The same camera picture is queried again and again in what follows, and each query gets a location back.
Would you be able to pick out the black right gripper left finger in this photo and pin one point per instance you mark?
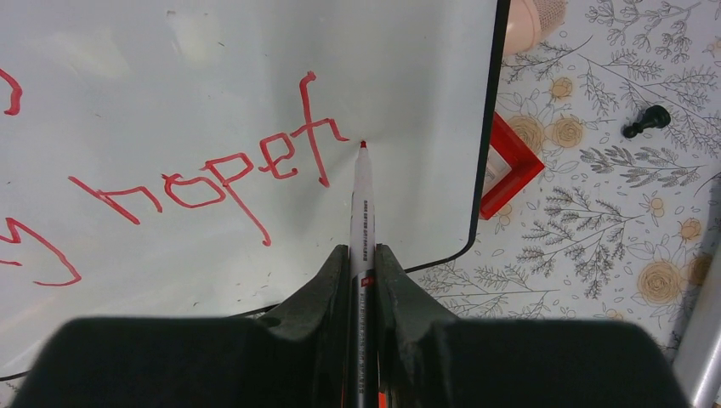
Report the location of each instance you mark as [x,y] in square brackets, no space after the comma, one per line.
[309,333]

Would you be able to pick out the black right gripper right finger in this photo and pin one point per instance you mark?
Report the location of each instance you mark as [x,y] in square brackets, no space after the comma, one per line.
[409,361]

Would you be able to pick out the red cap marker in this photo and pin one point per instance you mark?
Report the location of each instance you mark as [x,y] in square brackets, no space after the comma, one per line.
[362,372]

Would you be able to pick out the white whiteboard black frame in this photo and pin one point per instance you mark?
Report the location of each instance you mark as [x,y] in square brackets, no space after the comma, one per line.
[196,158]

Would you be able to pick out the red object behind whiteboard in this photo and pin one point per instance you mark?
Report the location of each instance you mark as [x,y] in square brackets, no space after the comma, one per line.
[510,166]

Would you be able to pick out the floral patterned mat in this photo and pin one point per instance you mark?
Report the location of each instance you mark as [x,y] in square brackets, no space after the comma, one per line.
[611,228]

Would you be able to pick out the pink round object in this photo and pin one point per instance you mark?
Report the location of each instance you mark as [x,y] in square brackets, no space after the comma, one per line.
[530,22]

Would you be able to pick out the small black bolt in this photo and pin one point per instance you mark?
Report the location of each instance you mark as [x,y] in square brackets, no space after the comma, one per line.
[655,116]

